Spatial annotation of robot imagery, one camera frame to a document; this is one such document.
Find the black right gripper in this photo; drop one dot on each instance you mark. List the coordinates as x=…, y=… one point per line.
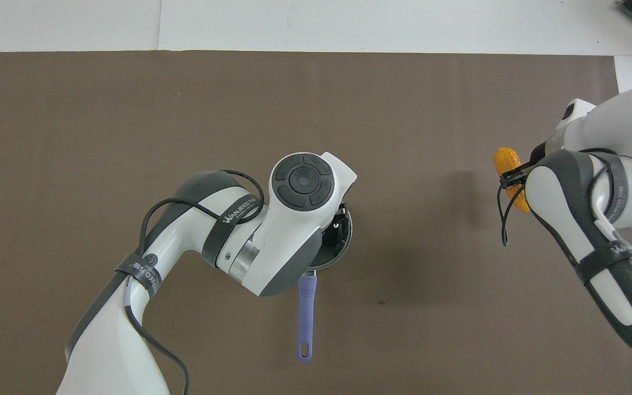
x=538, y=153

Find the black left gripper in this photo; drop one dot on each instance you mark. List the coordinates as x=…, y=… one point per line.
x=337, y=225

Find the yellow toy corn cob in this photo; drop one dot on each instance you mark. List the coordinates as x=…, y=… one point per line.
x=506, y=158

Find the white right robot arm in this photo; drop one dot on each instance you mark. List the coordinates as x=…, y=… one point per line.
x=596, y=181

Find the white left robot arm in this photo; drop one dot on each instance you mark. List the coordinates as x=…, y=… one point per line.
x=288, y=236

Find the brown table mat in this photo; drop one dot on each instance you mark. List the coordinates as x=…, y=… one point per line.
x=129, y=109

